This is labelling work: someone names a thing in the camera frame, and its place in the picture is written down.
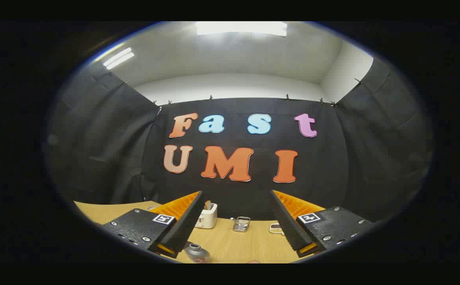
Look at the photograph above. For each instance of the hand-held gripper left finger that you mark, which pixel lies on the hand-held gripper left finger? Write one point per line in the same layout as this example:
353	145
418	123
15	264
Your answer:
182	225

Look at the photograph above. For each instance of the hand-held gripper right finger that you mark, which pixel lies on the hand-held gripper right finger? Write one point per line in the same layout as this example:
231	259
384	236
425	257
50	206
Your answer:
289	225

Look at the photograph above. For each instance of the silver juice bottle red label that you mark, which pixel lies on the silver juice bottle red label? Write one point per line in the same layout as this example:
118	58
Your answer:
196	253

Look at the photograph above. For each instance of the white divided dish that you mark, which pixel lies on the white divided dish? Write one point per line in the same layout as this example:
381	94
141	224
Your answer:
275	228

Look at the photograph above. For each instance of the white toaster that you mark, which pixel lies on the white toaster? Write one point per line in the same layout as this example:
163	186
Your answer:
207	217

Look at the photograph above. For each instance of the brown toast slice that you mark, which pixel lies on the brown toast slice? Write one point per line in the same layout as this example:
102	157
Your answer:
207	205

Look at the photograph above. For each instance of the wooden table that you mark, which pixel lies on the wooden table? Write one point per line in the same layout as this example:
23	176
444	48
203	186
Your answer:
241	245

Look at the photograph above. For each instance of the black backdrop cloth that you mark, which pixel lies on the black backdrop cloth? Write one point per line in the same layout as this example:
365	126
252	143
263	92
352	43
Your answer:
245	194

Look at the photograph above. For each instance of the narrow ceiling light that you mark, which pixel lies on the narrow ceiling light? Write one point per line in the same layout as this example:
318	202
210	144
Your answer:
118	58

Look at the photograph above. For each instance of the wide ceiling light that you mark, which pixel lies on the wide ceiling light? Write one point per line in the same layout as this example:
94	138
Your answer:
241	28

